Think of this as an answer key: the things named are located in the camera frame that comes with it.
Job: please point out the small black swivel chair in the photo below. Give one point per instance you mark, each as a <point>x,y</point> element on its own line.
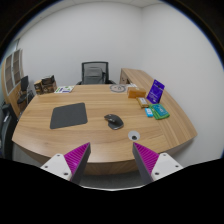
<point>24,83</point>

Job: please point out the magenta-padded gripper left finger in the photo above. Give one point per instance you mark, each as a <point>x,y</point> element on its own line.
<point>77,159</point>

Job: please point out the black printed box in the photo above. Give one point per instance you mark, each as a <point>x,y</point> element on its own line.
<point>48,79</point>

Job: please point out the tan packet with white label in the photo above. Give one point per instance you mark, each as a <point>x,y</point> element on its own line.
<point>143,102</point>

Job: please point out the green packet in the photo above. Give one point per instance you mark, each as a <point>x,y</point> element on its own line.
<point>156,116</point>

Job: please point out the black padded office chair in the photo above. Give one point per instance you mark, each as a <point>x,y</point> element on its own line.
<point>6,126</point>

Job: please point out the teal printed packet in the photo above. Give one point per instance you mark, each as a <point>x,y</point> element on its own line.
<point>160,110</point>

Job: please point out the white paper sheet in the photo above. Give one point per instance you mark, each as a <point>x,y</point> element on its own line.
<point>131,85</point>

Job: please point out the dark grey mouse pad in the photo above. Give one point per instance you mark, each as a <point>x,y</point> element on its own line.
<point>68,115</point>

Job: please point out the small brown cardboard box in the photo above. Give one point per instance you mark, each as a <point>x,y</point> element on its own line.
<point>38,87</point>

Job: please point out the brown printed cardboard box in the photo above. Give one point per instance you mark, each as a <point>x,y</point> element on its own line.
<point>50,88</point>

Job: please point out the wooden shelf unit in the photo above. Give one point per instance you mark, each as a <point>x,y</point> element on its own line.
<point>13,68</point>

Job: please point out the white green printed leaflet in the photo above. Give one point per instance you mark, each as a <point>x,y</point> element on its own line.
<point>64,89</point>

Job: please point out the black mesh office chair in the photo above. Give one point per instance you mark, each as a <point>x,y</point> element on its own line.
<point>95,63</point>

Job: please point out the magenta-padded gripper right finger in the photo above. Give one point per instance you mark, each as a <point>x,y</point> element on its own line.
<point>146,159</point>

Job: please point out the orange-brown box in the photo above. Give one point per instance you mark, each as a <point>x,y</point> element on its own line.
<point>136,93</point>

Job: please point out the black computer mouse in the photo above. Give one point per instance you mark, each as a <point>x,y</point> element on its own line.
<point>114,122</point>

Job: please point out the purple standing card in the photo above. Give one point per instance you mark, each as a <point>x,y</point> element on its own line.
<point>155,91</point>

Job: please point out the grey backpack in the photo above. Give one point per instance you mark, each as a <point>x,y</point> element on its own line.
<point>94,76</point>

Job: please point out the blue wipes packet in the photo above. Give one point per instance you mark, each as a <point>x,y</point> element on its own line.
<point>149,112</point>

